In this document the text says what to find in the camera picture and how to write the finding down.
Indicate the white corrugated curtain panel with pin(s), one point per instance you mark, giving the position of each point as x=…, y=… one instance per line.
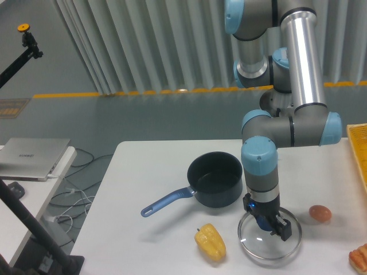
x=140, y=47

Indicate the orange toy bread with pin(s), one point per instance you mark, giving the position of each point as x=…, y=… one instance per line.
x=357, y=259

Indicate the yellow bell pepper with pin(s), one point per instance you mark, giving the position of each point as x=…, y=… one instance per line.
x=210, y=242

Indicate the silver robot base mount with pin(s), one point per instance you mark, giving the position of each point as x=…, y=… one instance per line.
x=277, y=104

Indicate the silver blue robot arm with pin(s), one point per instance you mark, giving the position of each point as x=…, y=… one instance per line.
x=305, y=121

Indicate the brown egg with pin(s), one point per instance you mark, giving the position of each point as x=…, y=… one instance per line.
x=320, y=213

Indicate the glass lid blue knob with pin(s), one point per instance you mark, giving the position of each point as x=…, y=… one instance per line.
x=263, y=245

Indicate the yellow wicker basket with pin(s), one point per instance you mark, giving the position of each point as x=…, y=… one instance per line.
x=357, y=139

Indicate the silver laptop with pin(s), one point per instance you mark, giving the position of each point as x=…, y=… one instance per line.
x=31, y=159

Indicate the white side desk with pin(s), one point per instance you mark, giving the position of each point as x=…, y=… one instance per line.
x=14, y=234

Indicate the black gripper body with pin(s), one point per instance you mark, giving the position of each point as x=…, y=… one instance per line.
x=266, y=211

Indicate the black saucepan blue handle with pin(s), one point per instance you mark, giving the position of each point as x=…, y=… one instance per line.
x=215, y=180

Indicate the black tripod pole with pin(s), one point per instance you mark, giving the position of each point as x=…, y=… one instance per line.
x=66, y=264

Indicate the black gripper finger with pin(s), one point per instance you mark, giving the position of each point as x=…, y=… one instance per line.
x=282, y=228
x=252, y=216

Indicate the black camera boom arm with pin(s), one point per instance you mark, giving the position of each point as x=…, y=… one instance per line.
x=32, y=51

